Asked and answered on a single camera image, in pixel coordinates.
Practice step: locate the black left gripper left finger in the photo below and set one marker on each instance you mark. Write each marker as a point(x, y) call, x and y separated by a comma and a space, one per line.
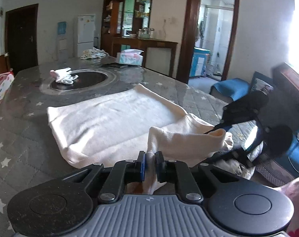
point(122, 173)

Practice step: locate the blue water dispenser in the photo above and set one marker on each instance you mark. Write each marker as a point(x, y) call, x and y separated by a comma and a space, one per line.
point(62, 53)

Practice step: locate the black remote on table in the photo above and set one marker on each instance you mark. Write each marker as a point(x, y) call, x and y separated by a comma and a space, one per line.
point(114, 65)

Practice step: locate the tissue pack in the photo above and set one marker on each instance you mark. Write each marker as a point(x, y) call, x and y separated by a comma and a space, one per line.
point(130, 57)

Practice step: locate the cream white garment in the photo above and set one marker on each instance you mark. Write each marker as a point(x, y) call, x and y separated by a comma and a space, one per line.
point(118, 126)

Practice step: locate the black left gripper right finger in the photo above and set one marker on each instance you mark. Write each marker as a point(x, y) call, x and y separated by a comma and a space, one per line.
point(179, 174)

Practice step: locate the grey star quilted mat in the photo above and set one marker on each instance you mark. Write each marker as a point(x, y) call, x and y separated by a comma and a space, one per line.
point(29, 154)

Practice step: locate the small white cloth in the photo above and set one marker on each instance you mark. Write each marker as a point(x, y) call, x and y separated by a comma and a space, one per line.
point(63, 76)

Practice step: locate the white refrigerator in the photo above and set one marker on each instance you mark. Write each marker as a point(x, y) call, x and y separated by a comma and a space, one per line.
point(85, 33)

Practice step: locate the patterned crumpled cloth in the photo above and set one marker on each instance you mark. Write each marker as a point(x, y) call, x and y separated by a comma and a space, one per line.
point(93, 53)

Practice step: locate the dark wooden door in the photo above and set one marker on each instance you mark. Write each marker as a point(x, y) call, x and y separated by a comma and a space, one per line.
point(21, 37)

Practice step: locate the round dark table inset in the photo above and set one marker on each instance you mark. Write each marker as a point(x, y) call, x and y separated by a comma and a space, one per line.
point(80, 80)

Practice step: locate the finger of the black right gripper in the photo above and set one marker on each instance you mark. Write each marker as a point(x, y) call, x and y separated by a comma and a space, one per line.
point(239, 154)
point(242, 110)

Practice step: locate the blue sofa cushion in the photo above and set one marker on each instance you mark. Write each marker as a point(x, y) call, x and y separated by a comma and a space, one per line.
point(230, 90)

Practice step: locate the wooden sideboard counter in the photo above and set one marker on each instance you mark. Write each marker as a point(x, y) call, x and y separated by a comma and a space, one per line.
point(158, 55)

